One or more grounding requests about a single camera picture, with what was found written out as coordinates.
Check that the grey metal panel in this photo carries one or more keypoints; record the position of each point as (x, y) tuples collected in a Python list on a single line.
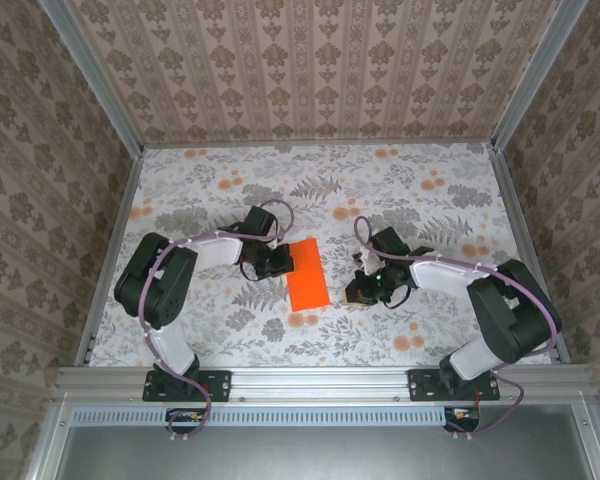
[(320, 455)]

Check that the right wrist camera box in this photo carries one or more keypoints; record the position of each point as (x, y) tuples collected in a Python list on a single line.
[(366, 260)]

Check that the orange square paper sheet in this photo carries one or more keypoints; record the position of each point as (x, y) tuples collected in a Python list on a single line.
[(310, 280)]

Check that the aluminium front rail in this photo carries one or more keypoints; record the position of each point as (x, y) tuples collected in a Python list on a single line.
[(320, 382)]

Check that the aluminium back rail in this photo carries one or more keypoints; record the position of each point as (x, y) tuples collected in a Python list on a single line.
[(330, 144)]

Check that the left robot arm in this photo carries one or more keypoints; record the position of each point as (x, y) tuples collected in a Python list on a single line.
[(160, 285)]

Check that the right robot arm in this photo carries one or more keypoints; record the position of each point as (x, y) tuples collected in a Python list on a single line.
[(505, 310)]

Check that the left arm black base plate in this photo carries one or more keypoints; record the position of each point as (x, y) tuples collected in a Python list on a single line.
[(215, 385)]

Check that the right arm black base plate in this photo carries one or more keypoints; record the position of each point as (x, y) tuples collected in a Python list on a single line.
[(422, 387)]

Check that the aluminium side rail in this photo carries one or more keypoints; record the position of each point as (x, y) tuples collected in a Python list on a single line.
[(111, 250), (519, 225)]

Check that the floral patterned table cover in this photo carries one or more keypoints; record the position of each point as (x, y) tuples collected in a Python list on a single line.
[(330, 340)]

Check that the aluminium frame post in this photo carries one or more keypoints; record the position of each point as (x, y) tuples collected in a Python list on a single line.
[(535, 75), (96, 75)]

